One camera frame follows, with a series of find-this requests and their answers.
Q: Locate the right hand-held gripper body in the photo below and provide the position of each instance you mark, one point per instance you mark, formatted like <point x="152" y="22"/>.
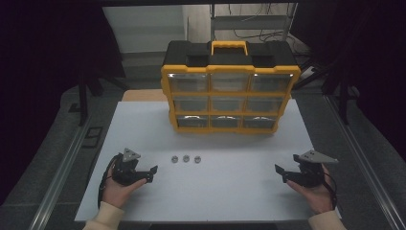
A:
<point x="311" y="174"/>

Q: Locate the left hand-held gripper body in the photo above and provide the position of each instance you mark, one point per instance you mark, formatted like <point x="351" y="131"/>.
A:
<point x="123" y="171"/>

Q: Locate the clear plastic drawer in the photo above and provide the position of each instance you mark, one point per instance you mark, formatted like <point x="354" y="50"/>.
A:
<point x="260" y="122"/>

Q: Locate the yellow black organizer case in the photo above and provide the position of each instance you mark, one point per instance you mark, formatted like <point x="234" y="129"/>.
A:
<point x="230" y="57"/>

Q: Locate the person's left hand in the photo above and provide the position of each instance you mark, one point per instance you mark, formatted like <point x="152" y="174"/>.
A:
<point x="116" y="193"/>

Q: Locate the person's right hand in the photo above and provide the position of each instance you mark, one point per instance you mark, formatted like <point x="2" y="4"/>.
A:
<point x="319" y="198"/>

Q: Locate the set of clear organizer bins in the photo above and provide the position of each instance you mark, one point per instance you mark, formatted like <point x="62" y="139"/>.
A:
<point x="191" y="103"/>

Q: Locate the black metal stand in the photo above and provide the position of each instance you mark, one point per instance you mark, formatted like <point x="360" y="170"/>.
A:
<point x="343" y="96"/>
<point x="83" y="99"/>

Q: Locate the white power strip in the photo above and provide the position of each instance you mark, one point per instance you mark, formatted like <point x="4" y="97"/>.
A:
<point x="307" y="73"/>

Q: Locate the dark curtain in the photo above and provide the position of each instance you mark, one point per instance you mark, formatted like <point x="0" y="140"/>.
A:
<point x="48" y="64"/>
<point x="367" y="48"/>

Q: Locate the grey metal shelf rack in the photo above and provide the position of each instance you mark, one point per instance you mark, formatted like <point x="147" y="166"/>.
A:
<point x="249" y="22"/>

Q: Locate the aluminium rail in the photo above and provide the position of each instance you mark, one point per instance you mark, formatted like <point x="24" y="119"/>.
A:
<point x="367" y="166"/>
<point x="60" y="179"/>

